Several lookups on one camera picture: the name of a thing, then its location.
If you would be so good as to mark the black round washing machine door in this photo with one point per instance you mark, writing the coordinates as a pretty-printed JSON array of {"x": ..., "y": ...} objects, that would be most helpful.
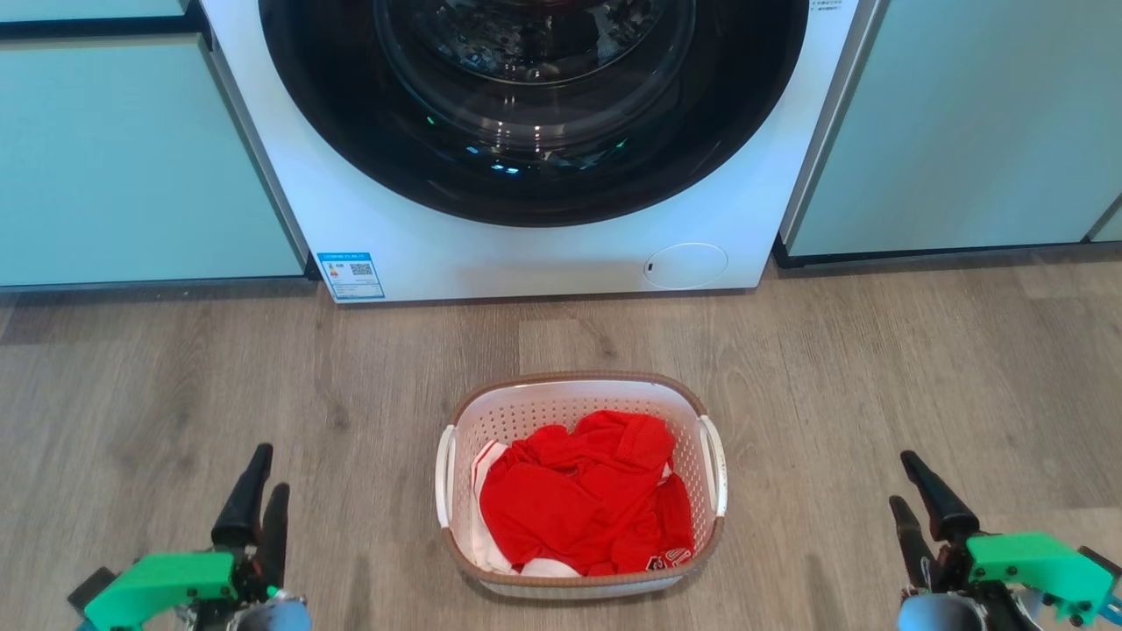
[{"x": 368, "y": 140}]

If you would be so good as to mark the pale green cabinet door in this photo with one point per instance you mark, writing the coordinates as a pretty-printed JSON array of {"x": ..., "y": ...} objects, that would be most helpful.
[
  {"x": 973, "y": 131},
  {"x": 131, "y": 166}
]

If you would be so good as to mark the pale green cabinet drawer front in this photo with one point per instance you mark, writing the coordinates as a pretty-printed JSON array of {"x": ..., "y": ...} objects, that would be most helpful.
[{"x": 88, "y": 7}]

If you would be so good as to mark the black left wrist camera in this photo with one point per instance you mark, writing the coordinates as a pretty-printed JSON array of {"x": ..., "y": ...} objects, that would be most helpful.
[{"x": 90, "y": 592}]

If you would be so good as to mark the white laundry basket brown rim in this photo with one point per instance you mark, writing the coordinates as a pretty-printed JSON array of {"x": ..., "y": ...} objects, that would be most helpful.
[{"x": 578, "y": 399}]

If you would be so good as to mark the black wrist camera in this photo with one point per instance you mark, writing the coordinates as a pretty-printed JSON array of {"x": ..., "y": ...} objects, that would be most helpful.
[
  {"x": 90, "y": 592},
  {"x": 1103, "y": 561}
]

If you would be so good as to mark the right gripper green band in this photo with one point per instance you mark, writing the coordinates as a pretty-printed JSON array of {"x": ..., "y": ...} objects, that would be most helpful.
[{"x": 1034, "y": 565}]

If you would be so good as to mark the black cabinet plinth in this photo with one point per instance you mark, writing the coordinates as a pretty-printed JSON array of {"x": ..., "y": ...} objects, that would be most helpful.
[{"x": 877, "y": 256}]

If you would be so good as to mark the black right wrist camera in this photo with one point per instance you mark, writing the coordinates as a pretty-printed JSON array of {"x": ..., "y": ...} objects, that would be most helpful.
[{"x": 1103, "y": 561}]

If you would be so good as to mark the blue energy label sticker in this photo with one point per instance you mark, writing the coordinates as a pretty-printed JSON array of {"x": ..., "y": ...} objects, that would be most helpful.
[{"x": 351, "y": 276}]

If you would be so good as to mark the white garment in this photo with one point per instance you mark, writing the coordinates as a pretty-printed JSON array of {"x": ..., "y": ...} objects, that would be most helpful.
[{"x": 480, "y": 536}]

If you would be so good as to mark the red garment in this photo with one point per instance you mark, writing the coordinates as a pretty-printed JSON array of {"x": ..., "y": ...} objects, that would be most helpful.
[{"x": 570, "y": 499}]

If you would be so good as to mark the white washing machine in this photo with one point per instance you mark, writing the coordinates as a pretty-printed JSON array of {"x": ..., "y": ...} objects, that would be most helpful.
[{"x": 526, "y": 258}]

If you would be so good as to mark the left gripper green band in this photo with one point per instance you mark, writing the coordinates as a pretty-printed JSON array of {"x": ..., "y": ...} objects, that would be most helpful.
[{"x": 158, "y": 583}]

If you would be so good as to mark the round white filter cover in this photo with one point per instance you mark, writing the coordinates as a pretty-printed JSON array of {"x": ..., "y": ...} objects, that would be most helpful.
[{"x": 685, "y": 266}]

